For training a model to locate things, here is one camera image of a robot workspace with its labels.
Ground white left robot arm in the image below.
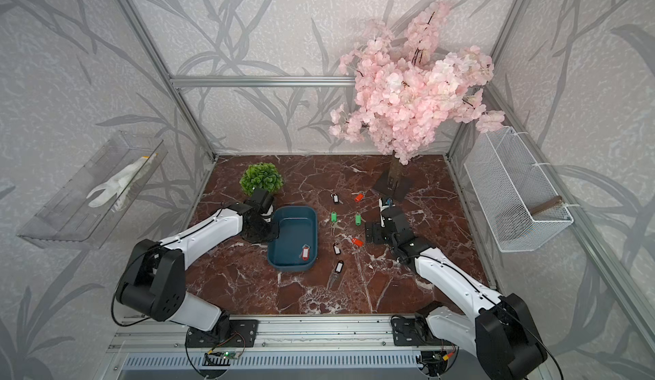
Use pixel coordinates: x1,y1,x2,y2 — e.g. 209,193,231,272
113,188,279,341

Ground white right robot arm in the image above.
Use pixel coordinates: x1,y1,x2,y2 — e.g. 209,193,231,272
366,204,549,379

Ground teal plastic storage tray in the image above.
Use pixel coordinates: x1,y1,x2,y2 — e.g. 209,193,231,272
267,206,318,273

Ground green ball potted plant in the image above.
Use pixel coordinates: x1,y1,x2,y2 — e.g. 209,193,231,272
240,163,284,196

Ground brown tree trunk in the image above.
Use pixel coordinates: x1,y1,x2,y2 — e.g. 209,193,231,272
387,155,403,191

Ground small green circuit board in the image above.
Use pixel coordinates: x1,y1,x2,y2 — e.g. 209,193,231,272
205,349,243,365

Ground white glove on shelf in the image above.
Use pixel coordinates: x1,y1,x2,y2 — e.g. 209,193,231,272
87,153,158,213

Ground pink blossom tree crown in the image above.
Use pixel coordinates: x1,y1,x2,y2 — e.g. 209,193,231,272
330,1,505,165

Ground brown stick in basket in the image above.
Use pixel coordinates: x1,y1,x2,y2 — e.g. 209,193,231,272
530,196,563,216

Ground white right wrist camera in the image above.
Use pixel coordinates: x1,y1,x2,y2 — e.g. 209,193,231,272
379,197,393,227

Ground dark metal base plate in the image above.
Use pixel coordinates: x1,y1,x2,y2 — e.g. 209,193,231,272
373,171,414,202

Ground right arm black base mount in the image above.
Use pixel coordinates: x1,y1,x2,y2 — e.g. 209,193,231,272
390,301,447,347

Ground aluminium front rail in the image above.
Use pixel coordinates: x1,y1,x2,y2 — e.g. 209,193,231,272
106,314,538,354

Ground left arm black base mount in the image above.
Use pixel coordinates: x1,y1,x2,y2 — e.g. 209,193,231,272
185,320,259,349

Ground white wire mesh basket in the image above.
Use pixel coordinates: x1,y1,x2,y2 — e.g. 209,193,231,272
464,127,573,253

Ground aluminium horizontal frame bar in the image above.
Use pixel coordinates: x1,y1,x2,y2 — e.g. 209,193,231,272
171,76,356,88

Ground aluminium frame post right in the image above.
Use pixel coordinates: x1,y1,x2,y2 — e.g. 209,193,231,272
444,0,543,158

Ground aluminium frame post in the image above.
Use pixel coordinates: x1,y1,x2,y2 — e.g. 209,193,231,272
444,0,543,158
115,0,217,162

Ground clear acrylic wall shelf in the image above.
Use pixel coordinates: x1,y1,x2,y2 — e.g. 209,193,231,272
17,131,168,250

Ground aluminium frame post left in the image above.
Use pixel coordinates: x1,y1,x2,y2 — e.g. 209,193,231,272
115,0,217,162

